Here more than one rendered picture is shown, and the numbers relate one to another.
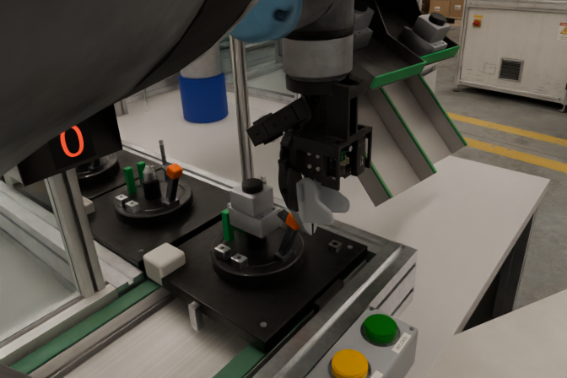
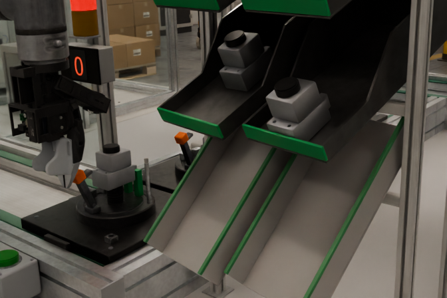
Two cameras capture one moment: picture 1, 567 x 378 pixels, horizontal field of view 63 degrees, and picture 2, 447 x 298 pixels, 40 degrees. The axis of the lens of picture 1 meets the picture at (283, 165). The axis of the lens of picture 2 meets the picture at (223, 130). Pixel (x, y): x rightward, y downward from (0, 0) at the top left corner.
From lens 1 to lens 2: 1.24 m
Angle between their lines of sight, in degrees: 82
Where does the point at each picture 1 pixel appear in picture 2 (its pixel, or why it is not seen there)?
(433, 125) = (339, 271)
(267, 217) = (96, 171)
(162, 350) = not seen: hidden behind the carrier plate
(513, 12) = not seen: outside the picture
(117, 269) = not seen: hidden behind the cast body
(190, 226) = (170, 185)
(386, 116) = (261, 192)
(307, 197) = (48, 148)
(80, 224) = (102, 123)
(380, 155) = (217, 223)
